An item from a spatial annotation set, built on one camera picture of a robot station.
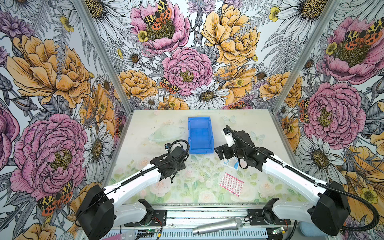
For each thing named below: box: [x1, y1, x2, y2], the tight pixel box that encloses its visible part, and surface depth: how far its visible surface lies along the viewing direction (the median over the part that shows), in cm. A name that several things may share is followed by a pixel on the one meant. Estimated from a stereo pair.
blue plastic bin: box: [187, 116, 215, 155], surface depth 108 cm
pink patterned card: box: [219, 172, 245, 197], surface depth 87 cm
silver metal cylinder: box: [192, 218, 244, 235], surface depth 71 cm
